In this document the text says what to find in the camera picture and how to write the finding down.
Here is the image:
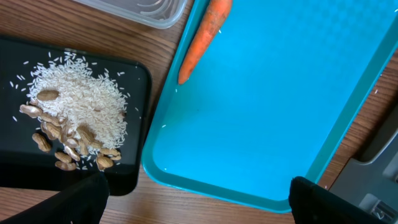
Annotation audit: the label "grey dishwasher rack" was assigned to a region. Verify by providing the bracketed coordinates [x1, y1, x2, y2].
[330, 108, 397, 223]

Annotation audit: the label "clear plastic bin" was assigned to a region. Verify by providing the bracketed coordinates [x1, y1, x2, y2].
[75, 0, 187, 29]

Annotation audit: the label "teal serving tray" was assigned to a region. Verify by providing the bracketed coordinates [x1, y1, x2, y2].
[141, 0, 397, 213]

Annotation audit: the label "orange carrot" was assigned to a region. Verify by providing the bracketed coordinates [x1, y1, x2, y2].
[178, 0, 233, 85]

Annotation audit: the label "peanuts and rice scraps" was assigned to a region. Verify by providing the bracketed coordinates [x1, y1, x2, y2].
[19, 53, 127, 169]

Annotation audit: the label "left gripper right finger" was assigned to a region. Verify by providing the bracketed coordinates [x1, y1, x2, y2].
[289, 176, 384, 224]

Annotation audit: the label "black tray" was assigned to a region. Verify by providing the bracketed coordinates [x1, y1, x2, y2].
[1, 36, 152, 196]

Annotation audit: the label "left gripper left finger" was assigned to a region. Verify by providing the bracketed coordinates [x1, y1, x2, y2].
[1, 173, 109, 224]

